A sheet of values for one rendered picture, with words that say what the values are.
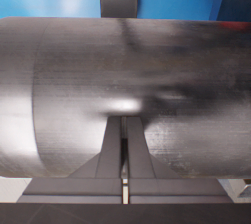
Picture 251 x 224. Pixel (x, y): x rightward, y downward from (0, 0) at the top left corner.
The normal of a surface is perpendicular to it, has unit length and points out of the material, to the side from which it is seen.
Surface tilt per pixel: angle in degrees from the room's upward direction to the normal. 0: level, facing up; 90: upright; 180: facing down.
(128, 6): 90
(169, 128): 90
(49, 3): 90
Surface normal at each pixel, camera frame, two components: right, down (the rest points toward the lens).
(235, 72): 0.03, -0.25
